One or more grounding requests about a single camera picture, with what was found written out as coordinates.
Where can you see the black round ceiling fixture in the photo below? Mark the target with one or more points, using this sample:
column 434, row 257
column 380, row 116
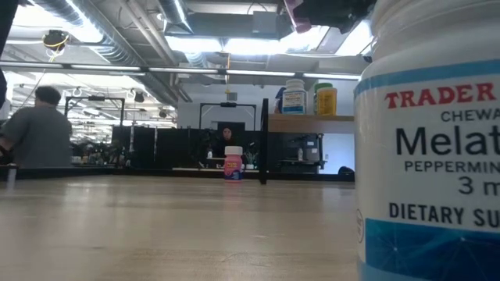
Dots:
column 56, row 39

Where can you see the small orange-capped bottle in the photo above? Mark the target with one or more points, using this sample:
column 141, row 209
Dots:
column 327, row 102

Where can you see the white melatonin bottle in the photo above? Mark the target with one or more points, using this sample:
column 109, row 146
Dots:
column 429, row 156
column 293, row 99

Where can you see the wooden shelf black metal frame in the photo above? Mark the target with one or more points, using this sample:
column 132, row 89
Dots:
column 308, row 123

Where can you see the black metal rig frame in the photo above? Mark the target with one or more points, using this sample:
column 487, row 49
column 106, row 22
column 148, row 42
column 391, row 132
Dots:
column 117, row 172

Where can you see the pink bottle white cap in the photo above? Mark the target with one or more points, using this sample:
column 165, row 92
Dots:
column 233, row 166

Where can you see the black partition panel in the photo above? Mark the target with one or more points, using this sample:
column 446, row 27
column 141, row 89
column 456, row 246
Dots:
column 156, row 146

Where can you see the green-capped clear bottle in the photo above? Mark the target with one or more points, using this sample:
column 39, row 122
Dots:
column 323, row 86

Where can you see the person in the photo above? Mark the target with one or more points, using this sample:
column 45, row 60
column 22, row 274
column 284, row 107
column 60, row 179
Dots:
column 39, row 136
column 227, row 136

